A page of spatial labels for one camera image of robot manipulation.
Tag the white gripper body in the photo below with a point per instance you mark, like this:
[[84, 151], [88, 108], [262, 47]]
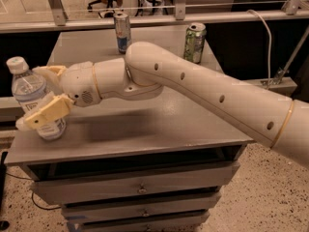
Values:
[[78, 82]]

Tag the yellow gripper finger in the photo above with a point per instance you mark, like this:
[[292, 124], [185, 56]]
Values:
[[52, 75], [51, 108]]

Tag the clear blue-label plastic bottle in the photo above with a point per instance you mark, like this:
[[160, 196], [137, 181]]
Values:
[[29, 89]]

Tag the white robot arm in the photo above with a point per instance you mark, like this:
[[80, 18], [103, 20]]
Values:
[[273, 120]]

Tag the silver blue redbull can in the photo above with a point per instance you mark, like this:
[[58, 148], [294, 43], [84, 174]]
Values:
[[123, 32]]

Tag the green soda can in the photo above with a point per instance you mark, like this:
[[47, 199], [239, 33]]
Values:
[[194, 42]]

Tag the top grey drawer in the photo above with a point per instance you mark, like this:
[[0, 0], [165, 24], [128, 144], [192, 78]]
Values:
[[136, 183]]

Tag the grey drawer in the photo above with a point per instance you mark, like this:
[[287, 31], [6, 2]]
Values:
[[136, 183], [142, 206], [143, 224]]

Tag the middle grey drawer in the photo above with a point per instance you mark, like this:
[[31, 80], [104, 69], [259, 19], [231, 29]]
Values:
[[142, 206]]

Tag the bottom grey drawer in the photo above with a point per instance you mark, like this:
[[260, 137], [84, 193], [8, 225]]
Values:
[[143, 224]]

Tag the metal railing frame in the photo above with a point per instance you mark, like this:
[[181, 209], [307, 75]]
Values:
[[18, 16]]

